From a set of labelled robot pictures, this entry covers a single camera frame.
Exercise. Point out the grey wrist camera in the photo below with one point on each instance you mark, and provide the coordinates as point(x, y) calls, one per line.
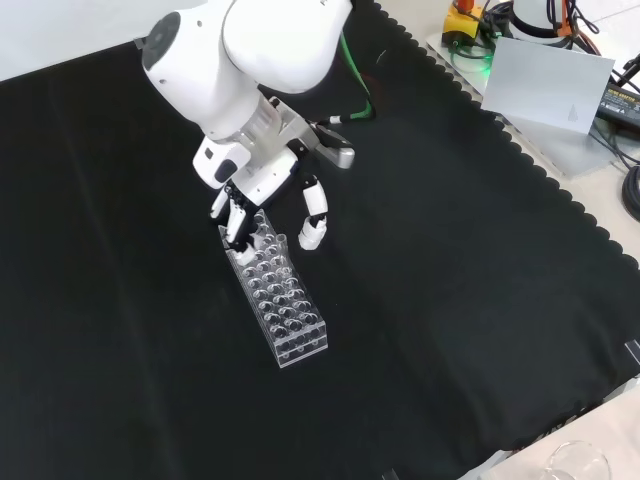
point(336, 147)

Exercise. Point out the clear glass test tube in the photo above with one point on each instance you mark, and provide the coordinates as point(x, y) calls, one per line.
point(283, 250)

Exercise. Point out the black power brick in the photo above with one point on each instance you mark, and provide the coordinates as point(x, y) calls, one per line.
point(620, 102)

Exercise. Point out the yellow stop button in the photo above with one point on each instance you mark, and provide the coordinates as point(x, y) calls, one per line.
point(462, 22)

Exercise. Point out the clear plastic test tube rack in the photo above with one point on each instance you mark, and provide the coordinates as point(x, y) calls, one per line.
point(287, 310)

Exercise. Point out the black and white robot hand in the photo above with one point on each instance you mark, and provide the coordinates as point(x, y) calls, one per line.
point(260, 170)

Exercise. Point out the clear glass beaker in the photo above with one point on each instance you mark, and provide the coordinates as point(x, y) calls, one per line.
point(575, 462)

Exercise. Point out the clear cloth clip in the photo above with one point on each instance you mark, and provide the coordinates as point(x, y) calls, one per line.
point(139, 44)
point(390, 475)
point(633, 351)

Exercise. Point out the black bench cloth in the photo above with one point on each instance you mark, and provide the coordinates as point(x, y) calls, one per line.
point(425, 275)

